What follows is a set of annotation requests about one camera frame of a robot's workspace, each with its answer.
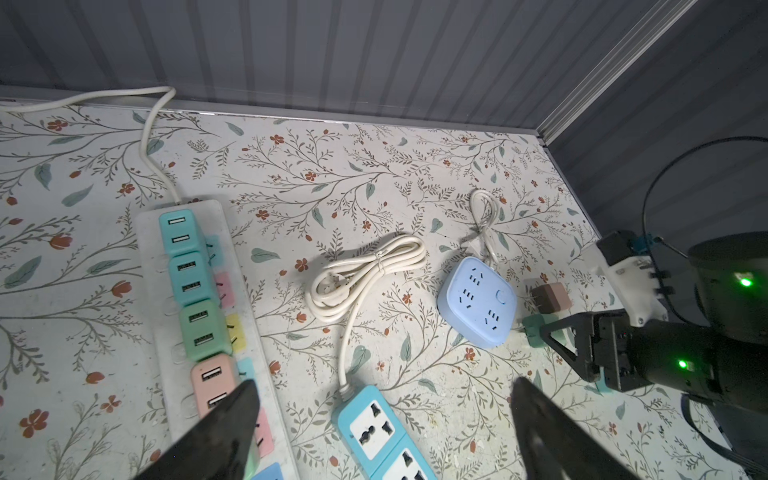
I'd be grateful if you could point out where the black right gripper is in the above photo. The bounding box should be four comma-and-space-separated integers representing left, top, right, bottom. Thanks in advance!
539, 310, 767, 413

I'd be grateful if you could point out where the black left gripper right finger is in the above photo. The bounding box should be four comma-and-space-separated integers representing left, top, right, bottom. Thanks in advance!
511, 377, 636, 479

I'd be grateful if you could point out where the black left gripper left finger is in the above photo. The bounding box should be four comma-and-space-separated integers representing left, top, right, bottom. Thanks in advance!
137, 380, 260, 480

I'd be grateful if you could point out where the green plug cube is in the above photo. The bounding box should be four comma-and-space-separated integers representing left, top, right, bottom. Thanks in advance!
520, 311, 574, 350
179, 299, 233, 362

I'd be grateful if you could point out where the white multicolour power strip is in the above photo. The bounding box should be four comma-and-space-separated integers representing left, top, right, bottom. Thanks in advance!
135, 199, 299, 479

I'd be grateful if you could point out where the teal plug cube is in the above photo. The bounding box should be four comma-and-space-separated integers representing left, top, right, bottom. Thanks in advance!
168, 251, 220, 307
158, 209, 207, 258

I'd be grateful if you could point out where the teal power strip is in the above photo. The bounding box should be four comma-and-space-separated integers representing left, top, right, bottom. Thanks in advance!
334, 385, 437, 480

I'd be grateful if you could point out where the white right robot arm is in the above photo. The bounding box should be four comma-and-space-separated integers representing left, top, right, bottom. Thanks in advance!
539, 230, 767, 423

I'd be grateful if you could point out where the brown pink plug cube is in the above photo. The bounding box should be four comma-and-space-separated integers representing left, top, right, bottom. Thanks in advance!
531, 283, 573, 314

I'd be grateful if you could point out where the blue square power socket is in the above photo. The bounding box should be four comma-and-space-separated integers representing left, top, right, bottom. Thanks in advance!
437, 256, 518, 349

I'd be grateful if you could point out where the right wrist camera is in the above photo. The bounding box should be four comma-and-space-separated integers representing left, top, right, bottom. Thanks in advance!
582, 230, 669, 327

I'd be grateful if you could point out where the blue socket white cable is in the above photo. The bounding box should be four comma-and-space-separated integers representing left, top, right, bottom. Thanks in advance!
460, 188, 502, 265

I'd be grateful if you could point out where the coiled white cable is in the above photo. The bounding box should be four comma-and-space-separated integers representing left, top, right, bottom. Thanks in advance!
304, 233, 428, 391

